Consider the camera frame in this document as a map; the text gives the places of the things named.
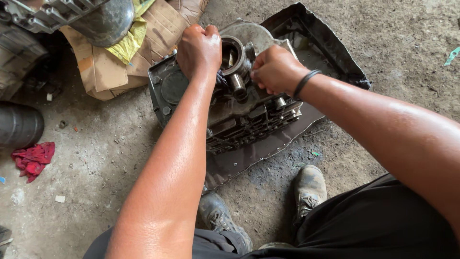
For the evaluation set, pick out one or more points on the black metal oil tray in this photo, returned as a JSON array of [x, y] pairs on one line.
[[305, 90]]

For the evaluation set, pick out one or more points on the grey finned engine cylinder block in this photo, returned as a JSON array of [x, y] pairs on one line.
[[230, 104]]

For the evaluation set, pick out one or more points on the person's right hand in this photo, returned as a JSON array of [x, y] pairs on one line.
[[275, 70]]

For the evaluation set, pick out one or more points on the dark oily rag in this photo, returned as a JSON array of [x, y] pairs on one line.
[[220, 80]]

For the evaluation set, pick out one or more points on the torn brown cardboard box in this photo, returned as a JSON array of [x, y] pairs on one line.
[[118, 61]]

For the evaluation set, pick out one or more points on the yellow plastic sack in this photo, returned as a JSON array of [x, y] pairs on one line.
[[131, 34]]

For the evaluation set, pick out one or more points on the person's left dusty shoe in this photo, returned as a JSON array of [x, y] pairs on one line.
[[224, 221]]

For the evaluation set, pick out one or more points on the person's dusty shoe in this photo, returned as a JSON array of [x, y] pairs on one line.
[[224, 221], [309, 190]]

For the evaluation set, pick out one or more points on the grey metal engine casing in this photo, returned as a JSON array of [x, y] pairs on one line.
[[72, 18]]

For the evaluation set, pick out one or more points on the person's right dusty shoe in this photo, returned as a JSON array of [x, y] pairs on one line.
[[309, 190]]

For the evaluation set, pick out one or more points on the green plastic scrap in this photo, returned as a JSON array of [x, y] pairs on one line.
[[451, 56]]

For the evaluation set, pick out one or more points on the black wrist band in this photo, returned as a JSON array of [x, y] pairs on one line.
[[304, 82]]

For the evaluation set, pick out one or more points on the person's left hand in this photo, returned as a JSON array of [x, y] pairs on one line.
[[197, 50]]

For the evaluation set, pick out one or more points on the red cloth rag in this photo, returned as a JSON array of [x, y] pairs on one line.
[[33, 160]]

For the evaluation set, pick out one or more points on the person's black trousers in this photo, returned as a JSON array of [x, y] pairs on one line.
[[341, 230]]

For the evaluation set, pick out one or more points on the person's left fingers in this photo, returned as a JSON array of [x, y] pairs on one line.
[[208, 31]]

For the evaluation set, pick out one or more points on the person's right fingers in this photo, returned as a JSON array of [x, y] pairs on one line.
[[259, 73]]

